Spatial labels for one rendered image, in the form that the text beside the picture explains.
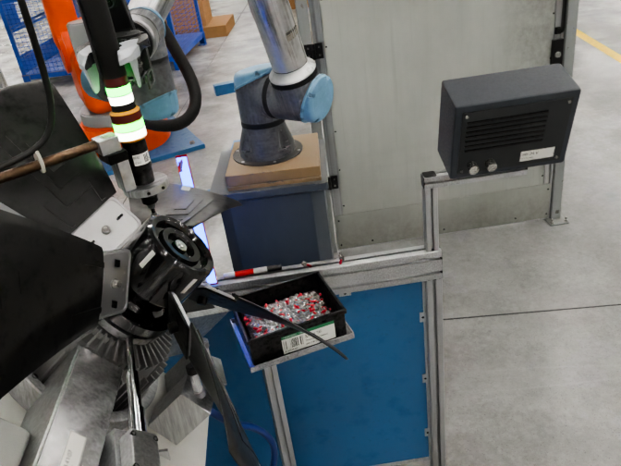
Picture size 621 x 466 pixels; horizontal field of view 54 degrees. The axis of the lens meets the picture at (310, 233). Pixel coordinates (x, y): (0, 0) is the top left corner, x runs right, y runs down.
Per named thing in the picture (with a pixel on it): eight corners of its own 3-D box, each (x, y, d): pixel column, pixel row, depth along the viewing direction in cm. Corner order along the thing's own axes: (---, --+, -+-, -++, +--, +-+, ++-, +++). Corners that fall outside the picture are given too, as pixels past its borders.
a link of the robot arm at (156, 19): (172, 47, 116) (162, 0, 112) (165, 61, 106) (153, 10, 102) (130, 53, 116) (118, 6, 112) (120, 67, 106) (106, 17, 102)
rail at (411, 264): (75, 335, 148) (65, 309, 144) (79, 324, 152) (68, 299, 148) (443, 278, 150) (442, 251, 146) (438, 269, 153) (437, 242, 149)
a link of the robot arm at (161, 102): (151, 105, 123) (137, 50, 118) (190, 110, 117) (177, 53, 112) (120, 118, 118) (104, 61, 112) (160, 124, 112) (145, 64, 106)
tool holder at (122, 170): (124, 208, 89) (104, 145, 84) (103, 195, 94) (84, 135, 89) (177, 186, 94) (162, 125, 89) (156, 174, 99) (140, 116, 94)
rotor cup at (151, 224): (90, 321, 83) (147, 258, 79) (85, 251, 94) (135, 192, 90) (176, 349, 93) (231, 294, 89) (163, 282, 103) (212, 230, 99)
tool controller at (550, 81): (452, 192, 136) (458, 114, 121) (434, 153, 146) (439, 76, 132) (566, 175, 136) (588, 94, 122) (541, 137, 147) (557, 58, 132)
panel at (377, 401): (159, 503, 182) (93, 329, 149) (160, 499, 183) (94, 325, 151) (432, 460, 183) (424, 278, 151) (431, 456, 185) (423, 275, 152)
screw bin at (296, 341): (252, 368, 126) (246, 342, 122) (233, 323, 140) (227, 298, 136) (349, 336, 131) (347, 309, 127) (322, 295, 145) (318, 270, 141)
